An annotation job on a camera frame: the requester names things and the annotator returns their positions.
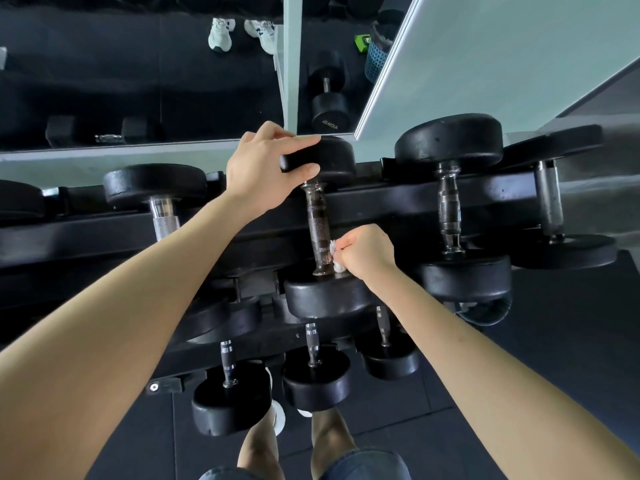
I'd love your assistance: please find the person's left white sneaker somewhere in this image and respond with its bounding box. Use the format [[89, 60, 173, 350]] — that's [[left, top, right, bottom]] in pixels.
[[265, 367, 287, 437]]

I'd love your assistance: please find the person's right hand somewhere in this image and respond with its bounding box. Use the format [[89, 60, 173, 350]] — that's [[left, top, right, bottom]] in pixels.
[[333, 223, 399, 295]]

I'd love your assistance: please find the white wet wipe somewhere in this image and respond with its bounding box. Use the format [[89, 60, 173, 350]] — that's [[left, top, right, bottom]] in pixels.
[[327, 239, 349, 273]]

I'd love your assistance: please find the person's left hand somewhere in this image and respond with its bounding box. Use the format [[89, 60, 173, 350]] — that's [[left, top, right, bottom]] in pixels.
[[225, 120, 322, 221]]

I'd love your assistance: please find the small end dumbbell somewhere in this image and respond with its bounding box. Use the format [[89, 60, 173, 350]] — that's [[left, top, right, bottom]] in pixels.
[[499, 124, 619, 271]]

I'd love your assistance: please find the black dumbbell rack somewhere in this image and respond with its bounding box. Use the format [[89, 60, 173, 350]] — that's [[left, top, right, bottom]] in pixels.
[[0, 154, 551, 395]]

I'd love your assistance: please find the person's right forearm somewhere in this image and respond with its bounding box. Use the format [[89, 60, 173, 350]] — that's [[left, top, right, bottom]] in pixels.
[[372, 267, 640, 480]]

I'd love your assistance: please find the person's right leg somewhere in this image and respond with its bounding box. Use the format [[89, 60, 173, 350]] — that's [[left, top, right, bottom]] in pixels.
[[309, 408, 357, 480]]

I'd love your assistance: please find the black dumbbell thick chrome handle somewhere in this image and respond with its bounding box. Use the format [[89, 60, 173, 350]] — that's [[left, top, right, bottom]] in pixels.
[[0, 179, 47, 221], [103, 163, 261, 345]]

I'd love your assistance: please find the row dumbbell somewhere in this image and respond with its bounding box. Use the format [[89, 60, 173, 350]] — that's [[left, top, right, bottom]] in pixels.
[[395, 113, 513, 304]]

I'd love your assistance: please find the large black dumbbell stepped handle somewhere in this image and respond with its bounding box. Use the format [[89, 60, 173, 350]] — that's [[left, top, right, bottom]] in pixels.
[[279, 135, 379, 321]]

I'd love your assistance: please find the person's left forearm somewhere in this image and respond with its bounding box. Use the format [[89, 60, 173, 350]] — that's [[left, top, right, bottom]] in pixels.
[[0, 192, 251, 480]]

